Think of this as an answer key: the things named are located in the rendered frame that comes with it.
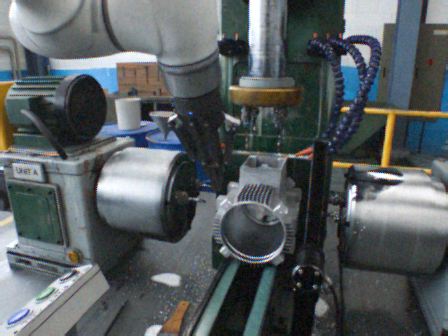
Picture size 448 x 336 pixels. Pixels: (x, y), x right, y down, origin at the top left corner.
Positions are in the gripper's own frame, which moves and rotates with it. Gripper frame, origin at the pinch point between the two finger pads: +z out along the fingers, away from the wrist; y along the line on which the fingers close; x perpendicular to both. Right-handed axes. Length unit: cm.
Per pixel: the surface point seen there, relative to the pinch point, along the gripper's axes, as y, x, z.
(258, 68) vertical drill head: -4.7, -25.5, -7.9
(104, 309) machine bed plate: 29.0, 21.9, 31.4
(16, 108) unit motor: 58, -12, -5
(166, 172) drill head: 15.7, -6.8, 9.2
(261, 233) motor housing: -6.0, -7.4, 32.1
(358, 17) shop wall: -70, -504, 181
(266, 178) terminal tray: -7.6, -11.2, 13.2
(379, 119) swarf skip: -100, -341, 254
